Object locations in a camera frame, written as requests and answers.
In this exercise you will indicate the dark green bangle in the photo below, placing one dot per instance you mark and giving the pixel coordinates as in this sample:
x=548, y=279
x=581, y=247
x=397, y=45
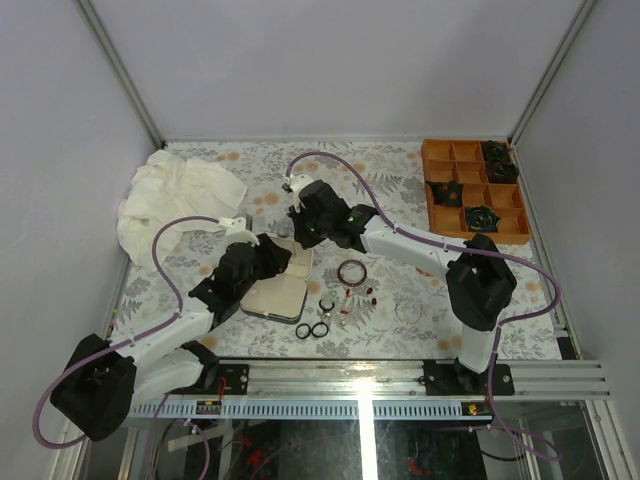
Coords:
x=326, y=305

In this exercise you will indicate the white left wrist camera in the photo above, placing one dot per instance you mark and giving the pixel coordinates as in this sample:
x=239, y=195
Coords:
x=238, y=230

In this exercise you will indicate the aluminium mounting rail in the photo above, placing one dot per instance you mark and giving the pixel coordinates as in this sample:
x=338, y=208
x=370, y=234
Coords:
x=383, y=389

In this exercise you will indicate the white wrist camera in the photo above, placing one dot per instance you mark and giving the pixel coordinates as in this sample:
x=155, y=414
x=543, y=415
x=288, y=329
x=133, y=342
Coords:
x=238, y=230
x=294, y=184

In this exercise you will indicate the dark flower with blue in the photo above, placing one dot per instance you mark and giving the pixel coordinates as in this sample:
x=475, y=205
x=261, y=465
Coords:
x=481, y=219

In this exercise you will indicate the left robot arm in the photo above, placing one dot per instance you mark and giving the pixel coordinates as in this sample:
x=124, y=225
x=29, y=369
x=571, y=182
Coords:
x=110, y=377

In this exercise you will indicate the cream navy jewelry box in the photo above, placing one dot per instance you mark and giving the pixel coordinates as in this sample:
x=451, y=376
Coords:
x=282, y=298

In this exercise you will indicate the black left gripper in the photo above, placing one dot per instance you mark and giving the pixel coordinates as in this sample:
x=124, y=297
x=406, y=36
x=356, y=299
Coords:
x=275, y=257

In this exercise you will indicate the white crumpled cloth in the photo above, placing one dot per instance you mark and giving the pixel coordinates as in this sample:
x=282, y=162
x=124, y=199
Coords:
x=166, y=188

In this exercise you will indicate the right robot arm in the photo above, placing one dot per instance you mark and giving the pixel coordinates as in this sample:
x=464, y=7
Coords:
x=479, y=282

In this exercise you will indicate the silver hoop bangle right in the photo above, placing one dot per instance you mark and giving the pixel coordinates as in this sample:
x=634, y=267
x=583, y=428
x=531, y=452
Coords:
x=408, y=312

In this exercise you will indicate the dark purple bangle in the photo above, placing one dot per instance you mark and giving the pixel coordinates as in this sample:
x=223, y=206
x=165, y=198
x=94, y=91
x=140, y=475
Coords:
x=352, y=273

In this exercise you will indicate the orange bangle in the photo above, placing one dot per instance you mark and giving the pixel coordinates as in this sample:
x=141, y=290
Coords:
x=424, y=272

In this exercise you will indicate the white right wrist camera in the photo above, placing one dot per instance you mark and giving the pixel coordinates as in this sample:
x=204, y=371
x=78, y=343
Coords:
x=294, y=184

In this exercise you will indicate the dark fabric flower in tray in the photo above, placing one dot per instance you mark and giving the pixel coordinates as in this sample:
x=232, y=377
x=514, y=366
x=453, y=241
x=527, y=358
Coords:
x=498, y=164

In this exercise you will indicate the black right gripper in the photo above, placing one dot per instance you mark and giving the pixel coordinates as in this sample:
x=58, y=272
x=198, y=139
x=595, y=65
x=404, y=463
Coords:
x=299, y=212

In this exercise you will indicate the wooden compartment tray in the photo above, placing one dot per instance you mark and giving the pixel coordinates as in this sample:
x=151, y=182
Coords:
x=455, y=178

